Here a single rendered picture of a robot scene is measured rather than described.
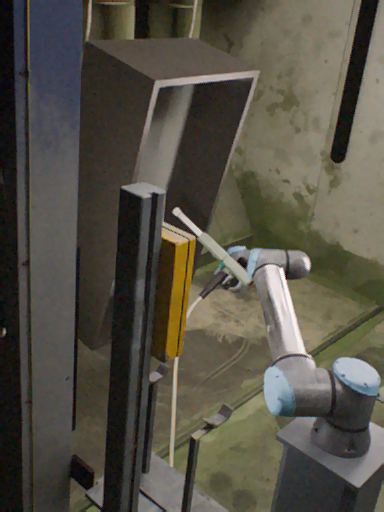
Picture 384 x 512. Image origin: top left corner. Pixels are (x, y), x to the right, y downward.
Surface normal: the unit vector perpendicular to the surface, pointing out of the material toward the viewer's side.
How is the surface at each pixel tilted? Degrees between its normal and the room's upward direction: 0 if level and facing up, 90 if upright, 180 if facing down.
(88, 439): 0
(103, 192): 90
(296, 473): 90
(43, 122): 90
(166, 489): 0
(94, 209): 90
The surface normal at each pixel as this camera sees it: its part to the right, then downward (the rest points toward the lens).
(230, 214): 0.67, -0.18
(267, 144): -0.67, 0.26
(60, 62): 0.73, 0.36
